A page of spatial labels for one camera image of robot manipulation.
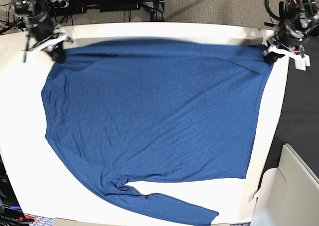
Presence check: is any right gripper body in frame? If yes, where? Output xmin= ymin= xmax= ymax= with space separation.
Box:
xmin=24 ymin=18 xmax=72 ymax=52

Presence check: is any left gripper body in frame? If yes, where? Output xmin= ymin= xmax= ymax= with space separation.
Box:
xmin=265 ymin=21 xmax=307 ymax=59

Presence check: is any blue long-sleeve shirt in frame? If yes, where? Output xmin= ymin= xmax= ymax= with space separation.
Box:
xmin=41 ymin=39 xmax=273 ymax=226

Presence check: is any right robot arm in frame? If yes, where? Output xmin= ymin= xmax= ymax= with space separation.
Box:
xmin=12 ymin=0 xmax=73 ymax=63

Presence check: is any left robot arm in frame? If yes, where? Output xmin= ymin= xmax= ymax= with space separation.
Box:
xmin=263 ymin=0 xmax=319 ymax=71

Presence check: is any black power strip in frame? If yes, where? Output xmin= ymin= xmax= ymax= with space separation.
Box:
xmin=47 ymin=0 xmax=69 ymax=9

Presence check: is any beige plastic bin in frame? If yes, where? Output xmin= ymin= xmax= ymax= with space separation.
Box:
xmin=251 ymin=144 xmax=319 ymax=226

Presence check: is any black box with red label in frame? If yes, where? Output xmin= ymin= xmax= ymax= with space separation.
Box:
xmin=0 ymin=159 xmax=36 ymax=226

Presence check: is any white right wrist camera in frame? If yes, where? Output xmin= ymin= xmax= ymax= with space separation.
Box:
xmin=22 ymin=50 xmax=27 ymax=63

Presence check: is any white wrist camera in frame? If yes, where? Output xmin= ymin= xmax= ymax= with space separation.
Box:
xmin=22 ymin=50 xmax=27 ymax=63
xmin=294 ymin=54 xmax=311 ymax=71

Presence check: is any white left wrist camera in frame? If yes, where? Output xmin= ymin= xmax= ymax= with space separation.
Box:
xmin=294 ymin=54 xmax=311 ymax=71

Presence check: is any black table frame leg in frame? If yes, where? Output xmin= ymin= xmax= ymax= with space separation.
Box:
xmin=143 ymin=0 xmax=166 ymax=22

